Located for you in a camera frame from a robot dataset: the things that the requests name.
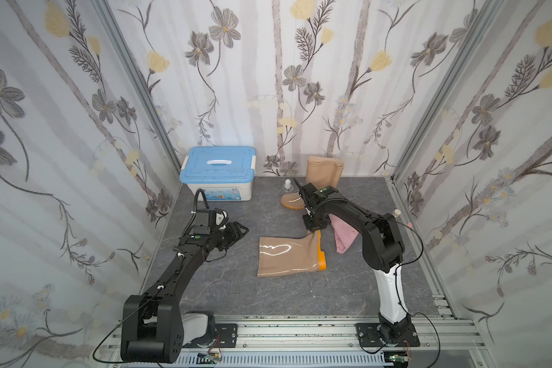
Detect pink cloth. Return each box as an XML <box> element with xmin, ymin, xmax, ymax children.
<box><xmin>329</xmin><ymin>214</ymin><xmax>359</xmax><ymax>254</ymax></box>

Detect tan rubber boot orange sole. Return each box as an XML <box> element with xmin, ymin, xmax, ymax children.
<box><xmin>281</xmin><ymin>156</ymin><xmax>344</xmax><ymax>209</ymax></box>

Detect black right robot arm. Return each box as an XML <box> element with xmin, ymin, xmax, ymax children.
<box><xmin>294</xmin><ymin>181</ymin><xmax>412</xmax><ymax>346</ymax></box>

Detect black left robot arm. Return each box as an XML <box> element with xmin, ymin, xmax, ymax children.
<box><xmin>121</xmin><ymin>209</ymin><xmax>249</xmax><ymax>363</ymax></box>

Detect blue lid storage box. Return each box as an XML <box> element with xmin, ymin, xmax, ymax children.
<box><xmin>179</xmin><ymin>146</ymin><xmax>256</xmax><ymax>202</ymax></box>

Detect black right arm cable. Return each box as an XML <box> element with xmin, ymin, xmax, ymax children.
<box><xmin>393</xmin><ymin>220</ymin><xmax>442</xmax><ymax>368</ymax></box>

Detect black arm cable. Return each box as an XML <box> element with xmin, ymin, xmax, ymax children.
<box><xmin>91</xmin><ymin>298</ymin><xmax>148</xmax><ymax>365</ymax></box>
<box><xmin>393</xmin><ymin>220</ymin><xmax>442</xmax><ymax>368</ymax></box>

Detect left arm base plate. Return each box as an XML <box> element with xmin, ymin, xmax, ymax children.
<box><xmin>183</xmin><ymin>324</ymin><xmax>239</xmax><ymax>349</ymax></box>

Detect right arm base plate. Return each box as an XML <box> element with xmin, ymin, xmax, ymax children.
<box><xmin>355</xmin><ymin>322</ymin><xmax>421</xmax><ymax>348</ymax></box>

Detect white perforated cable tray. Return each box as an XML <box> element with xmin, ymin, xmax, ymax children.
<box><xmin>173</xmin><ymin>351</ymin><xmax>393</xmax><ymax>367</ymax></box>

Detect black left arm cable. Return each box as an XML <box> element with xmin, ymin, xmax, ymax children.
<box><xmin>91</xmin><ymin>298</ymin><xmax>148</xmax><ymax>365</ymax></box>

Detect aluminium front rail frame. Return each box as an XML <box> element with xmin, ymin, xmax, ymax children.
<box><xmin>105</xmin><ymin>314</ymin><xmax>489</xmax><ymax>368</ymax></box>

